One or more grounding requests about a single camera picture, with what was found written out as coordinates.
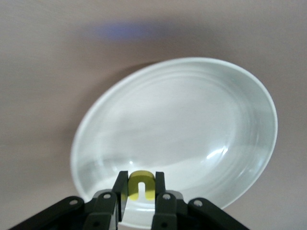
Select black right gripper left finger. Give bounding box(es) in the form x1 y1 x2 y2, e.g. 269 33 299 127
9 170 128 230

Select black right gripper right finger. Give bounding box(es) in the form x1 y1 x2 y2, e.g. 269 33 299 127
151 171 248 230

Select yellow foam letter u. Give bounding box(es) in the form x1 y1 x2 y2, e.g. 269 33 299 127
122 170 156 201

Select beige plate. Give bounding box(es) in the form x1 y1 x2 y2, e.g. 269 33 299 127
70 57 279 228

